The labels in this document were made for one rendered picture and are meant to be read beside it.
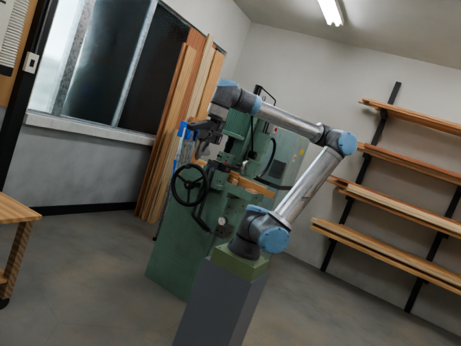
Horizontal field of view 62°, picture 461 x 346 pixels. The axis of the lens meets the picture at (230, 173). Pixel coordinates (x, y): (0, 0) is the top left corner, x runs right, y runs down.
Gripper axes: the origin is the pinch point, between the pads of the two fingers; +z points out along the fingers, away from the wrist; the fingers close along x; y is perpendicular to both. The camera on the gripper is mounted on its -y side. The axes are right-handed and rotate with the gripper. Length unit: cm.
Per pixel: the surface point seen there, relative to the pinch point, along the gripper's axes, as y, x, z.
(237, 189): 73, 47, 18
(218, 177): 60, 54, 15
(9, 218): -54, 42, 57
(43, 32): -44, 159, -31
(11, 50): -61, 138, -12
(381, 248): 293, 47, 40
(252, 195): 79, 37, 18
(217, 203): 70, 57, 33
